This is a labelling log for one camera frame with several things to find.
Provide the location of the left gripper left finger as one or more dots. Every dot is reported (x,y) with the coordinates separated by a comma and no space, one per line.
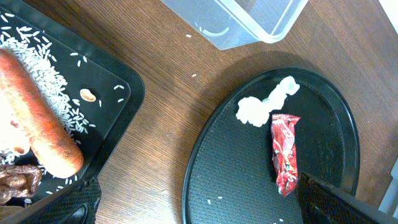
(75,203)

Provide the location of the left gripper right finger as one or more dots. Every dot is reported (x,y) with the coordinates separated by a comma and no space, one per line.
(321,202)

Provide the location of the orange carrot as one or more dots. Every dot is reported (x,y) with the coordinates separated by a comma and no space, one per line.
(51,144)

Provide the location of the brown food scrap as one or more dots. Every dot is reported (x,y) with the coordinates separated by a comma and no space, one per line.
(19,181)

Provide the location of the red snack wrapper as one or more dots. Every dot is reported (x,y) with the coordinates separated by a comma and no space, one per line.
(284,154)

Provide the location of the white tissue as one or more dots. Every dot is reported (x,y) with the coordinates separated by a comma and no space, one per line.
(256,112)

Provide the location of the rice and nuts pile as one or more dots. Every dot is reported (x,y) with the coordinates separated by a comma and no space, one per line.
(15,146)

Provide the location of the round black tray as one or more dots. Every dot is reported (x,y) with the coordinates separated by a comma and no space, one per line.
(230,176)

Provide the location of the black rectangular tray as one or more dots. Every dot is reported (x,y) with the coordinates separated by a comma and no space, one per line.
(94,96)

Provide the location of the clear plastic bin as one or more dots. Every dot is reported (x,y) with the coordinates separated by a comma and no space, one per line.
(233,23)

